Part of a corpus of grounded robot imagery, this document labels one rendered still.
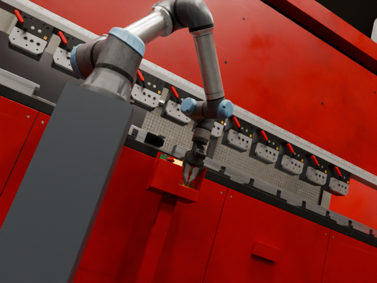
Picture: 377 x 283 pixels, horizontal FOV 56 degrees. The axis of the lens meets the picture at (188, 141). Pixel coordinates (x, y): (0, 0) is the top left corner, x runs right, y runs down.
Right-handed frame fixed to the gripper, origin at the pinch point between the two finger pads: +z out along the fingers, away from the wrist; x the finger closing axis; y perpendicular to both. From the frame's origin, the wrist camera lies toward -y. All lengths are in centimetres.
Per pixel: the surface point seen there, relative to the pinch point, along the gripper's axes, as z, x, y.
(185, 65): -64, 14, 36
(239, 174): -18, -36, 42
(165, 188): 5.5, 9.0, -7.0
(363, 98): -104, -116, 64
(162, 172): -0.3, 12.1, -6.5
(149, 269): 37.0, 4.5, -4.7
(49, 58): -52, 92, 75
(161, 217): 16.6, 6.2, -2.9
